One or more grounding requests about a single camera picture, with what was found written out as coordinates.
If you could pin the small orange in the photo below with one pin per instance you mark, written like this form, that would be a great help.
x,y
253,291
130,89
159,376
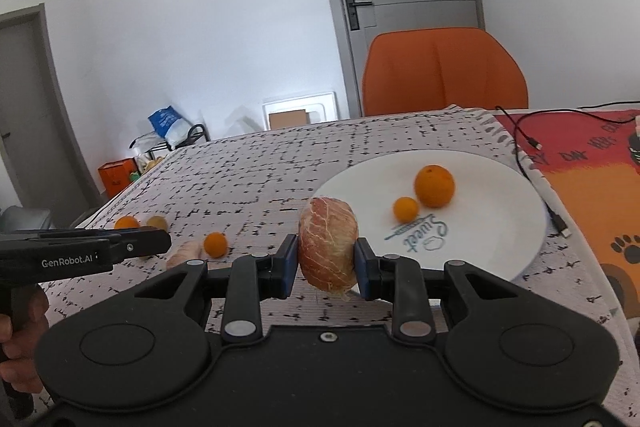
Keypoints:
x,y
126,223
215,244
405,210

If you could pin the black metal rack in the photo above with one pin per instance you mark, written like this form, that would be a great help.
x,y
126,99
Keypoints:
x,y
195,134

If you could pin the large orange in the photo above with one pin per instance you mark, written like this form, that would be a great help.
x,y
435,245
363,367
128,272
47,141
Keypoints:
x,y
434,186

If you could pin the white picture frame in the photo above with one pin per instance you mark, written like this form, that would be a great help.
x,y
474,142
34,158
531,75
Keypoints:
x,y
300,107

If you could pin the person's left hand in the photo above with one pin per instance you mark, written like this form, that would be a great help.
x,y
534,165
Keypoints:
x,y
22,364

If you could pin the large peeled pomelo piece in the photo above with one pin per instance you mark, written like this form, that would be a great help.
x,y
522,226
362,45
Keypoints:
x,y
327,244

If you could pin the grey side door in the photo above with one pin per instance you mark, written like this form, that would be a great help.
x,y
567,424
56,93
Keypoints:
x,y
30,107

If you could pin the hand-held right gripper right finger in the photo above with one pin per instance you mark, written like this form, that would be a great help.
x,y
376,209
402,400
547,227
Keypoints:
x,y
362,270

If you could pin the white charger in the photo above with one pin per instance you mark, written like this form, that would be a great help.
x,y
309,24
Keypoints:
x,y
636,127

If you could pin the blue plastic bag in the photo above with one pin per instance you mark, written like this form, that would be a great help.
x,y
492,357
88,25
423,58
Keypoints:
x,y
167,122

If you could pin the yellow-brown kiwi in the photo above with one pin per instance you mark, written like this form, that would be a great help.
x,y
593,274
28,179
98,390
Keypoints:
x,y
157,222

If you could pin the white round plate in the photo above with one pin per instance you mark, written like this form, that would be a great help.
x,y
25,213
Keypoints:
x,y
480,242

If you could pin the small peeled pomelo segment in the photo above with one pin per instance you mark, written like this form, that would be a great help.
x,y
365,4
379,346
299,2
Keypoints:
x,y
184,254

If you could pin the orange printed table mat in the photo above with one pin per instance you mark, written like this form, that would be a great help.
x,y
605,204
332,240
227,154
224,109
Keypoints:
x,y
590,187

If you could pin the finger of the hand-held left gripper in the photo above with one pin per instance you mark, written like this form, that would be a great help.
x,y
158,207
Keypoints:
x,y
140,244

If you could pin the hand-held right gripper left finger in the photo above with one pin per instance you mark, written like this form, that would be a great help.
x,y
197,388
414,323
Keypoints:
x,y
287,268

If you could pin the orange chair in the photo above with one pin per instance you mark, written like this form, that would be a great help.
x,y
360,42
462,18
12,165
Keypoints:
x,y
440,72

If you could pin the orange box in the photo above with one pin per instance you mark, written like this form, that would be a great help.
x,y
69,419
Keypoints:
x,y
116,177

